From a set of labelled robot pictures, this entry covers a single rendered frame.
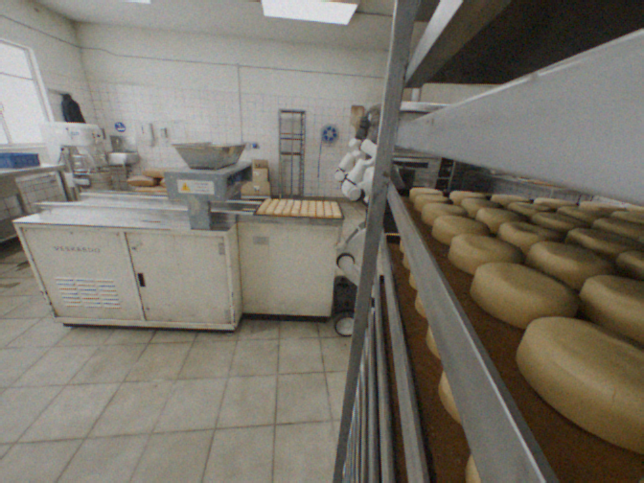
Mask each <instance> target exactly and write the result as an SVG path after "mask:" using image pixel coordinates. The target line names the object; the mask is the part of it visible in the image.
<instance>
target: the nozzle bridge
mask: <svg viewBox="0 0 644 483"><path fill-rule="evenodd" d="M241 170H242V172H241ZM243 170H244V171H243ZM238 172H240V173H241V177H243V176H244V172H245V176H244V177H243V178H242V179H241V182H239V183H236V185H234V186H233V187H231V188H230V189H228V190H227V182H226V180H227V178H228V177H229V178H230V174H231V175H232V176H233V175H235V176H236V173H238ZM242 173H243V176H242ZM164 176H165V182H166V188H167V194H168V199H179V200H187V207H188V214H189V221H190V227H191V230H211V229H213V224H212V216H211V206H210V201H217V202H226V201H227V200H228V196H229V195H231V194H232V193H234V192H235V191H236V190H238V188H240V187H241V186H243V185H244V184H246V183H247V182H253V162H247V161H239V162H238V163H236V164H233V165H230V166H227V167H224V168H222V169H219V170H216V171H214V170H196V169H190V168H189V167H188V166H184V167H180V168H176V169H171V170H167V171H164ZM231 197H242V191H239V192H238V193H237V194H236V195H234V196H231Z"/></svg>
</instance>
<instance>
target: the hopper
mask: <svg viewBox="0 0 644 483"><path fill-rule="evenodd" d="M209 145H218V146H226V147H213V146H209ZM172 146H173V147H174V148H175V150H176V151H177V152H178V153H179V155H180V156H181V157H182V159H183V160H184V161H185V163H186V164H187V166H188V167H189V168H190V169H196V170H214V171H216V170H219V169H222V168H224V167H227V166H230V165H233V164H236V163H238V162H239V159H240V157H241V155H242V152H243V150H244V148H245V146H246V144H238V143H221V142H198V143H182V144H172Z"/></svg>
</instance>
